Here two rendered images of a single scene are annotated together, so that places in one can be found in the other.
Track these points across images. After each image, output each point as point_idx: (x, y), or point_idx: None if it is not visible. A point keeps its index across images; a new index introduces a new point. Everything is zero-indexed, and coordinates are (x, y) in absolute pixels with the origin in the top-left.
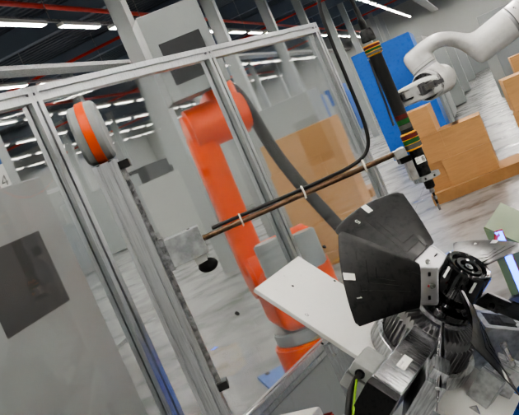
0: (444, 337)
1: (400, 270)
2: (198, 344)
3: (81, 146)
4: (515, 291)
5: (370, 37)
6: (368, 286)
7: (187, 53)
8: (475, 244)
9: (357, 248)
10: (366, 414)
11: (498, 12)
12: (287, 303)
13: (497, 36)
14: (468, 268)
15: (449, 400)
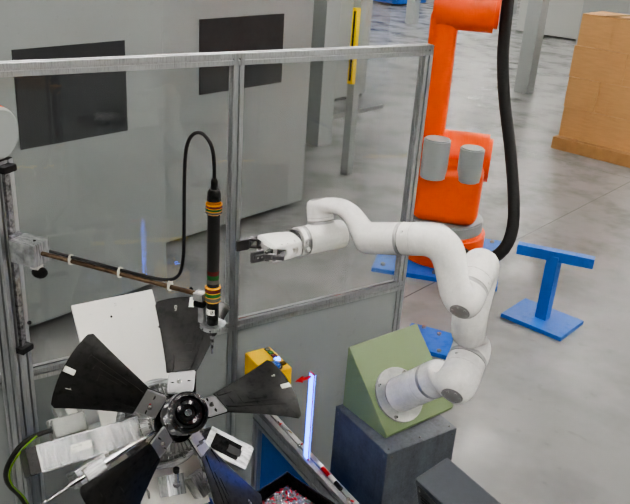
0: (134, 445)
1: (124, 385)
2: (15, 316)
3: None
4: (345, 404)
5: (210, 200)
6: (83, 384)
7: (205, 56)
8: (272, 376)
9: (95, 353)
10: (23, 462)
11: (393, 224)
12: (86, 331)
13: (374, 244)
14: (184, 414)
15: None
